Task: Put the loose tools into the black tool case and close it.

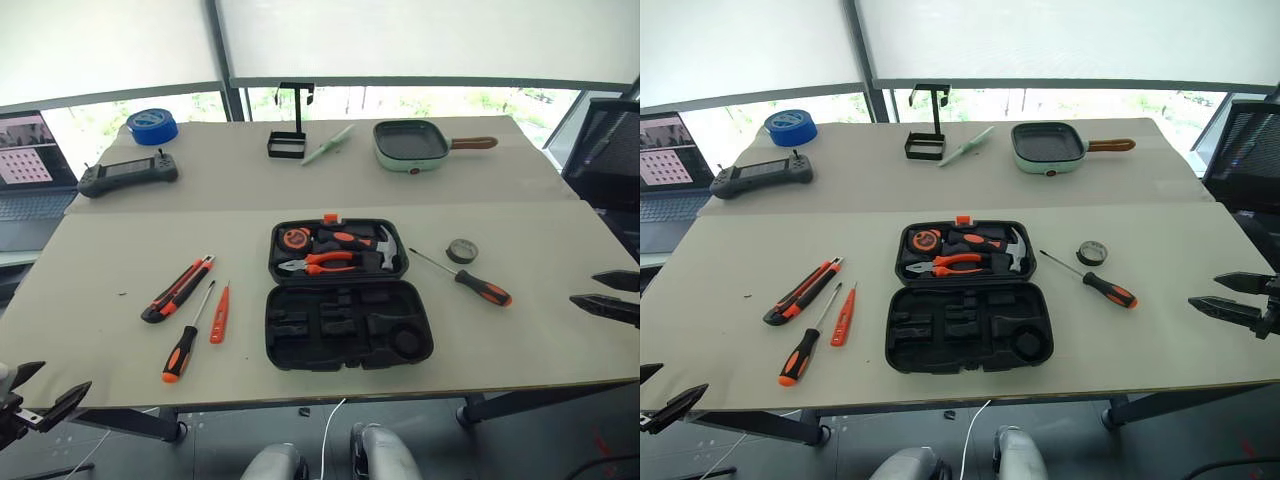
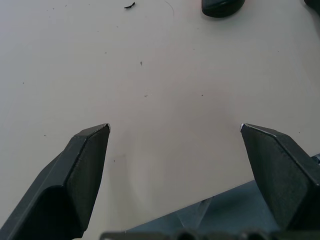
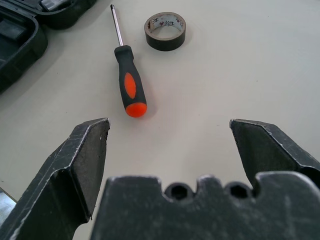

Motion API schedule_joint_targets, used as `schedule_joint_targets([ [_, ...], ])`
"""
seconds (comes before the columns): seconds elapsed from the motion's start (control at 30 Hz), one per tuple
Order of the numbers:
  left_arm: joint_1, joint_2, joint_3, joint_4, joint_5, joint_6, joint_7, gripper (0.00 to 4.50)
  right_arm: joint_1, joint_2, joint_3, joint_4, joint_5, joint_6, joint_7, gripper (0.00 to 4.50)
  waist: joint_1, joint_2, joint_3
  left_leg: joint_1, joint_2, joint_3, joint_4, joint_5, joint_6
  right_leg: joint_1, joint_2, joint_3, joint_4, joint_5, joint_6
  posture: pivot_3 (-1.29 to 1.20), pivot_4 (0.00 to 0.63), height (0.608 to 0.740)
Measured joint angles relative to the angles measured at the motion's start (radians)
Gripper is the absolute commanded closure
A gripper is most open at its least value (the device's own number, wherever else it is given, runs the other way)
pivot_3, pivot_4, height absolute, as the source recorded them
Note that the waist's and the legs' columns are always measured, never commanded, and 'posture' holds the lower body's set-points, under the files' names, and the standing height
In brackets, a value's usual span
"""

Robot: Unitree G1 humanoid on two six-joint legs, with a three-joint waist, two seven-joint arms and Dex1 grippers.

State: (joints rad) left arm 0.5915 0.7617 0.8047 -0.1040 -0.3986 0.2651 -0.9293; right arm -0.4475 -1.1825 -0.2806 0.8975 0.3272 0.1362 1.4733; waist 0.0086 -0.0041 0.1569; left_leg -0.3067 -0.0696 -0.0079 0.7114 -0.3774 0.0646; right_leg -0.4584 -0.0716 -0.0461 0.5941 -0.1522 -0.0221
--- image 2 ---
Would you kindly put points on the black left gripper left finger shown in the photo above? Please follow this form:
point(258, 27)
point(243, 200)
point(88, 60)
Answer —
point(62, 180)

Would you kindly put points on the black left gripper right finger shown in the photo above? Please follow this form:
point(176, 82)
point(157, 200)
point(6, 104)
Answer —
point(282, 175)

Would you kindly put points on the small black debris scrap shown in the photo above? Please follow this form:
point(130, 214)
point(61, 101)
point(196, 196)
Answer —
point(129, 6)

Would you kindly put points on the black rounded object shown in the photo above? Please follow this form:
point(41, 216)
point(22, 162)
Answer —
point(313, 3)

